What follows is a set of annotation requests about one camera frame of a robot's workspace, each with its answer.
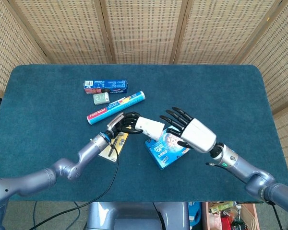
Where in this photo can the grey robot torso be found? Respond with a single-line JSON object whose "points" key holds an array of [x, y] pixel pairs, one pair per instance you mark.
{"points": [[134, 215]]}

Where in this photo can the razor in yellow blister pack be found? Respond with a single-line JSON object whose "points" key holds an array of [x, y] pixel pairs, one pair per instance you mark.
{"points": [[110, 157]]}

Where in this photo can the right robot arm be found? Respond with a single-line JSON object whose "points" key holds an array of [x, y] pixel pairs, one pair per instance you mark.
{"points": [[242, 165]]}

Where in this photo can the blue food wrap roll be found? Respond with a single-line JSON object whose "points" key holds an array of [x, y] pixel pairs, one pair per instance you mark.
{"points": [[103, 113]]}

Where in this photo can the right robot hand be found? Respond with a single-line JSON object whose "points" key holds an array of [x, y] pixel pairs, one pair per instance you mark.
{"points": [[199, 136]]}

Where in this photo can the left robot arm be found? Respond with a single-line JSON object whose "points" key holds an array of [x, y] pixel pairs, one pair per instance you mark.
{"points": [[62, 167]]}

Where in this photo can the long blue cookie box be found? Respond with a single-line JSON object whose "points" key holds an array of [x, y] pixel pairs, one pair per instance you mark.
{"points": [[110, 84]]}

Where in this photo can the blue chocolate chip cookie box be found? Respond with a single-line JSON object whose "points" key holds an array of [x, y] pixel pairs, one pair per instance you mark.
{"points": [[163, 155]]}

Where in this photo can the small green tissue pack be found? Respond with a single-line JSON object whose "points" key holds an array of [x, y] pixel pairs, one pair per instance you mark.
{"points": [[100, 98]]}

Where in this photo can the woven wooden folding screen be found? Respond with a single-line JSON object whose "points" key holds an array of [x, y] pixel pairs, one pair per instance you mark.
{"points": [[144, 28]]}

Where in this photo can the teal tablecloth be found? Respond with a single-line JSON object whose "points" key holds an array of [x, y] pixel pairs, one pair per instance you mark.
{"points": [[50, 107]]}

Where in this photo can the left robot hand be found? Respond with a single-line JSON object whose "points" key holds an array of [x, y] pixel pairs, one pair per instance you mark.
{"points": [[115, 122]]}

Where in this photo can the blue plastic object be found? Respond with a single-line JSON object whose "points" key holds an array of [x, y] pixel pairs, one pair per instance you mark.
{"points": [[194, 213]]}

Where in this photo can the pink storage crate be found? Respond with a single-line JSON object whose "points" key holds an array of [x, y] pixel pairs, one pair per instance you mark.
{"points": [[250, 215]]}

